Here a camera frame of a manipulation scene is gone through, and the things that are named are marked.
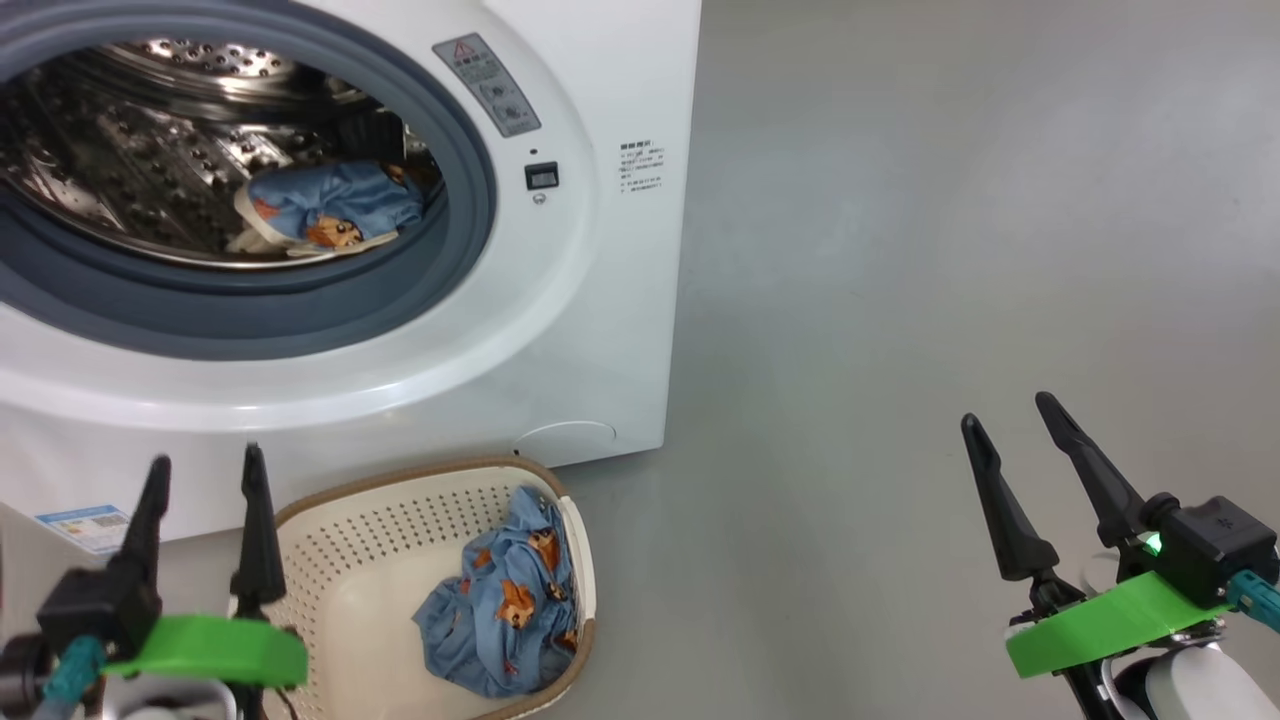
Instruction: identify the blue energy label sticker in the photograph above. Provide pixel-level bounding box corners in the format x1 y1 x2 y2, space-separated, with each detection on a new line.
35 504 133 556

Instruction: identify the teal camera cable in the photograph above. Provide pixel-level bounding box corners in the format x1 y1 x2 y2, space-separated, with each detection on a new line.
1228 570 1280 633
35 635 106 720

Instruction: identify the blue fox print garment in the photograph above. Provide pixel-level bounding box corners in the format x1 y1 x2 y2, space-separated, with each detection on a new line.
413 487 581 699

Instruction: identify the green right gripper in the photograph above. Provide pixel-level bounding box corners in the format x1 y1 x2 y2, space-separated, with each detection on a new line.
961 391 1233 681

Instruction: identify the grey warning sticker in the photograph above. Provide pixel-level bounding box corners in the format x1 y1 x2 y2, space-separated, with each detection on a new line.
432 33 542 138

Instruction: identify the teal left camera cable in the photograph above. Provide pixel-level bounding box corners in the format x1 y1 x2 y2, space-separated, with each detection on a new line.
35 635 106 720

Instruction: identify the cream perforated laundry basket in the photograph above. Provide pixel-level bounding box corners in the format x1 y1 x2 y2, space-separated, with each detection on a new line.
228 456 598 720

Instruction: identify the white front-load washing machine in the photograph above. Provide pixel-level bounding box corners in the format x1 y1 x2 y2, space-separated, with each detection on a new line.
0 0 703 546

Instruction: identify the teal right camera cable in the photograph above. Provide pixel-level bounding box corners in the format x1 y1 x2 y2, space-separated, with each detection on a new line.
1228 570 1280 633

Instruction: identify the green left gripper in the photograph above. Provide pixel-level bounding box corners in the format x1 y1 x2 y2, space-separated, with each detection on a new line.
100 443 309 689

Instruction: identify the round white filter cover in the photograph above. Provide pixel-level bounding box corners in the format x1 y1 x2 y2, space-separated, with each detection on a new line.
513 420 618 461

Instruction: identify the small black text label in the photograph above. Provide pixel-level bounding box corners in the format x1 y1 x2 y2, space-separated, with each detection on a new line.
619 141 666 193

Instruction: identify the blue and cream garment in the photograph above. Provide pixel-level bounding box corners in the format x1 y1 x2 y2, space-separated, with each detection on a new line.
233 160 426 259

